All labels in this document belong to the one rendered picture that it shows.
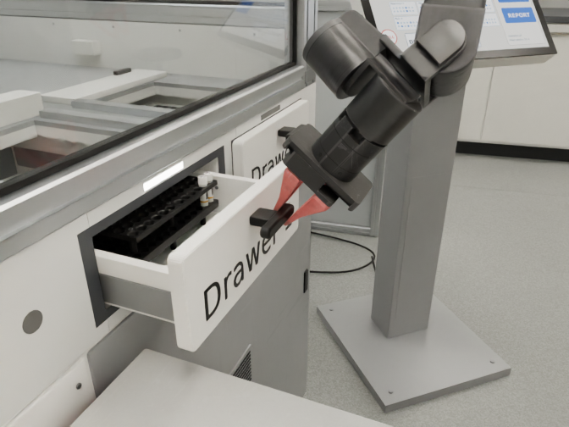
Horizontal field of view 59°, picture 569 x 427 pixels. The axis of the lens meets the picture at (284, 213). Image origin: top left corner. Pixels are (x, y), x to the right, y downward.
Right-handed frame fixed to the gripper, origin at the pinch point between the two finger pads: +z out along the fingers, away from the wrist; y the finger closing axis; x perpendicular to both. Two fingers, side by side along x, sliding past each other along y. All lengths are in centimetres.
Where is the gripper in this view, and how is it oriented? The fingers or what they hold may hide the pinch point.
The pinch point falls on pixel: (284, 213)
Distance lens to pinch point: 59.2
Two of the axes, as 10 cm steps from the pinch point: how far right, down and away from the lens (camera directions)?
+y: -7.2, -6.9, 0.2
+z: -5.8, 6.1, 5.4
